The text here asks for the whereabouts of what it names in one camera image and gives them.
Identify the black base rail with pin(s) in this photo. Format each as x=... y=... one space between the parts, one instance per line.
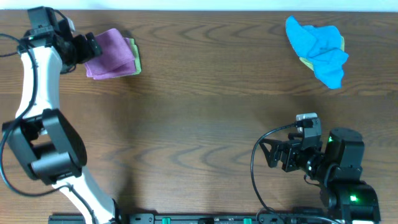
x=148 y=218

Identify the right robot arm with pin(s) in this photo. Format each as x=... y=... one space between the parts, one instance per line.
x=336 y=169

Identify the purple microfiber cloth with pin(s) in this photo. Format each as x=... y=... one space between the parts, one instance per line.
x=115 y=53

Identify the folded green cloth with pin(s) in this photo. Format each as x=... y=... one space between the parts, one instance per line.
x=137 y=60

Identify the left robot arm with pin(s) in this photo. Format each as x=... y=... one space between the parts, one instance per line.
x=46 y=145

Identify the folded purple cloth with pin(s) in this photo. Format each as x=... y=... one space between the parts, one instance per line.
x=124 y=70

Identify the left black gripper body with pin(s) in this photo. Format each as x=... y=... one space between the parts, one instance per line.
x=92 y=45

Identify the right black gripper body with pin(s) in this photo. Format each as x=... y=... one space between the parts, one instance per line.
x=297 y=159

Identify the green cloth under blue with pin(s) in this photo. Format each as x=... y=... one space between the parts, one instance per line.
x=310 y=65

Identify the crumpled blue cloth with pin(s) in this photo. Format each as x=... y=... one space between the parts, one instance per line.
x=322 y=47

